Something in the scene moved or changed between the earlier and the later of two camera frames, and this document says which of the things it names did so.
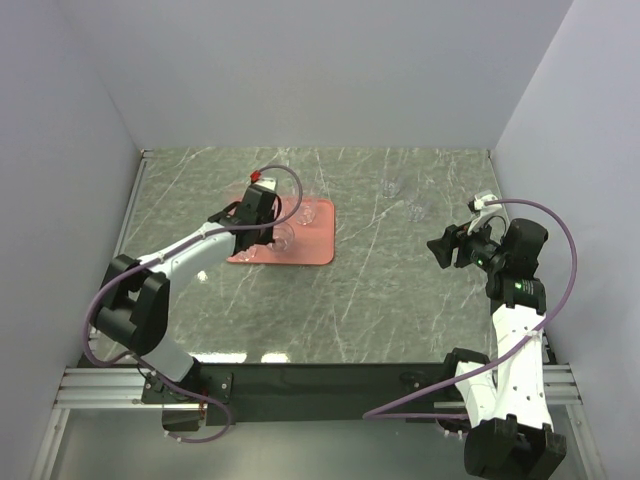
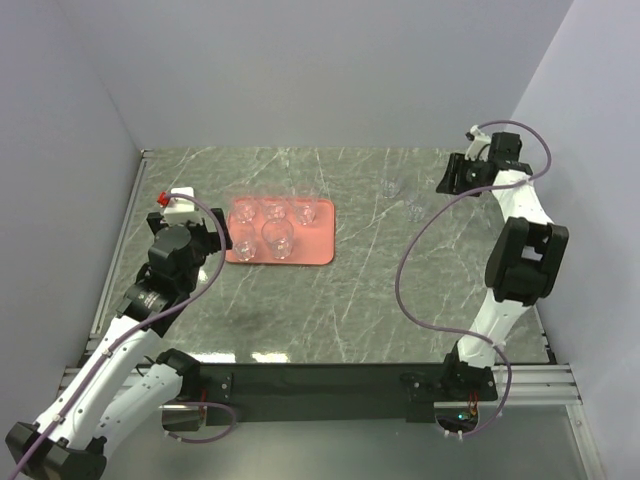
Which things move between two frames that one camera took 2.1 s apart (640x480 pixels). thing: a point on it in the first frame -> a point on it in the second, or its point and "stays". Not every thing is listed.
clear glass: x=391 y=186 stays
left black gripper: x=267 y=237 -> x=211 y=241
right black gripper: x=442 y=247 -> x=456 y=165
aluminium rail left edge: x=126 y=221 stays
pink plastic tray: x=307 y=239 stays
